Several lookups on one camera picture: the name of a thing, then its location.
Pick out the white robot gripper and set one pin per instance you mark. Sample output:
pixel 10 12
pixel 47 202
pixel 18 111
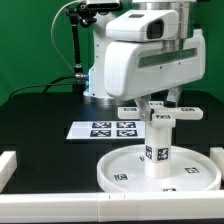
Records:
pixel 133 70

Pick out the white fence block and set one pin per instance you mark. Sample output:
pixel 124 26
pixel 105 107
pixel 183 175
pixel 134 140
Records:
pixel 8 165
pixel 217 155

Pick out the white marker tag sheet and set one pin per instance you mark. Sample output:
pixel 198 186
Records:
pixel 106 130

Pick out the white right fence block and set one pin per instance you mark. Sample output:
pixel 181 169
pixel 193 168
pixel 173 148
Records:
pixel 217 155

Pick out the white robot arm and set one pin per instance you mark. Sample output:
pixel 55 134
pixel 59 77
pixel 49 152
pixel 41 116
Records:
pixel 136 21

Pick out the white round table top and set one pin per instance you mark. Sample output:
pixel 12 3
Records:
pixel 137 169

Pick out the white left fence block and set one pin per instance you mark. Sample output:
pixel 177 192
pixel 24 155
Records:
pixel 8 165

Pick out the white cross-shaped table base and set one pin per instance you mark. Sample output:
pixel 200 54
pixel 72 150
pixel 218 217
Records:
pixel 159 114

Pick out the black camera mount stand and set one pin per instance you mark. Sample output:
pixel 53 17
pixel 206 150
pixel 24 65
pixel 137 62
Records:
pixel 83 16

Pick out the white front fence bar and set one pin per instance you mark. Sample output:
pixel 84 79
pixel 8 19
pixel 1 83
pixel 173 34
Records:
pixel 104 207

